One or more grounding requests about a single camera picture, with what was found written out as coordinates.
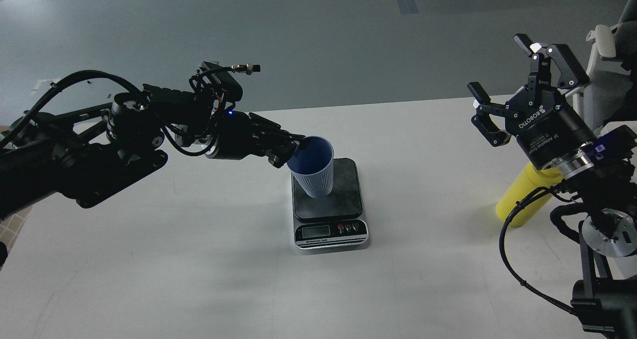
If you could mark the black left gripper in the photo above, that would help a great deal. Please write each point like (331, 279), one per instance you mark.
(238, 135)

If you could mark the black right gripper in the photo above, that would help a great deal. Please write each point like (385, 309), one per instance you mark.
(545, 126)

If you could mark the blue ribbed cup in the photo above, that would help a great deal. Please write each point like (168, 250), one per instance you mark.
(312, 167)

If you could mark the yellow squeeze bottle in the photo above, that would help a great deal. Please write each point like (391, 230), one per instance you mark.
(530, 178)

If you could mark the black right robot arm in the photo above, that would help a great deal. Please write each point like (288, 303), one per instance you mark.
(601, 218)

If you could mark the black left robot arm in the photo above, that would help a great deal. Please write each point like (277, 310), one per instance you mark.
(89, 155)

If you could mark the digital kitchen scale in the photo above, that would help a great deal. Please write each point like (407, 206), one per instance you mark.
(336, 222)

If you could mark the white office chair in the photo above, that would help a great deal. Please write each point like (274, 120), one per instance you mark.
(611, 61)

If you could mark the beige checkered cloth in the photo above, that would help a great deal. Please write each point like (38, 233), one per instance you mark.
(10, 228)

